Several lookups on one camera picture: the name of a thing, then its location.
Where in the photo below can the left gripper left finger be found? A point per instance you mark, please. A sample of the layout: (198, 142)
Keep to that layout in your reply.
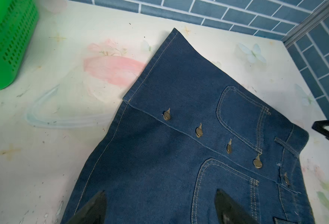
(93, 212)

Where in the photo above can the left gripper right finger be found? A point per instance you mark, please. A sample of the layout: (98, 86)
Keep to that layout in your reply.
(230, 212)

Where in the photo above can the dark blue denim skirt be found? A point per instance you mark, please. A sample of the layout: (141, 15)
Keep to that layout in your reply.
(184, 130)

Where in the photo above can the green plastic basket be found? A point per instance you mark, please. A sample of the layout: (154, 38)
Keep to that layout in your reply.
(18, 20)

